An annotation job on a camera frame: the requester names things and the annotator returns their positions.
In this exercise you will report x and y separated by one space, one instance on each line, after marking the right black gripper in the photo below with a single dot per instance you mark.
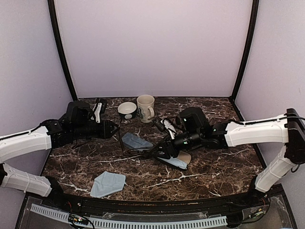
167 147

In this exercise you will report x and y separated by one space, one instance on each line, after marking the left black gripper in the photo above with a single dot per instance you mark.
106 131

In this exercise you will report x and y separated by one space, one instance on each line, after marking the small blue cleaning cloth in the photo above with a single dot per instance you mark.
175 162

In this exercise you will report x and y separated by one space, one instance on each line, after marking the black glasses case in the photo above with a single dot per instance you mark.
183 156

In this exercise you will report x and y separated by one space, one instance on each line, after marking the thick black-frame sunglasses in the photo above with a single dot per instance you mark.
142 151

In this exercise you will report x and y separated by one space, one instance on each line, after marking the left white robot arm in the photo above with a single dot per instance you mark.
50 134

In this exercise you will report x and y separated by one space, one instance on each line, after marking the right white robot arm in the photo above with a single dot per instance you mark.
287 128

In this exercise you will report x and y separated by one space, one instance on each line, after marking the white and teal bowl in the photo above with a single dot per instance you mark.
127 110

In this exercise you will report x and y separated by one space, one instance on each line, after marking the blue-grey glasses case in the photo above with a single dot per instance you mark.
134 142

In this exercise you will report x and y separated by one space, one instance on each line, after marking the cream seahorse mug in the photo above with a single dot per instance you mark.
146 110

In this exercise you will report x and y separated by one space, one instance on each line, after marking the large blue cleaning cloth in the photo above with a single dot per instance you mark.
106 184

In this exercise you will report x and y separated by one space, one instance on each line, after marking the green circuit board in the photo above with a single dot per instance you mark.
77 220

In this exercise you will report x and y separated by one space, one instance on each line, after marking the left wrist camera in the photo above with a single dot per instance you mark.
99 109

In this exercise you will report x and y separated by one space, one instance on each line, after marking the thin wire-frame sunglasses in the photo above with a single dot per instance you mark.
175 122

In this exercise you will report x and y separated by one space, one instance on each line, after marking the black right frame post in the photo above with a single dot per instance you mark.
246 52

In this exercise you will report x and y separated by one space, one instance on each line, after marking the black frame post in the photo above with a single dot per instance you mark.
60 49
246 52

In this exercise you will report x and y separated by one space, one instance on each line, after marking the white slotted cable duct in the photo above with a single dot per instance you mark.
119 221

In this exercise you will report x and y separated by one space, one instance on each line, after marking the black front table rail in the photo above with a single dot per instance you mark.
97 206

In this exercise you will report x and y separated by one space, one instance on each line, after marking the black left frame post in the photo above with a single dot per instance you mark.
60 49

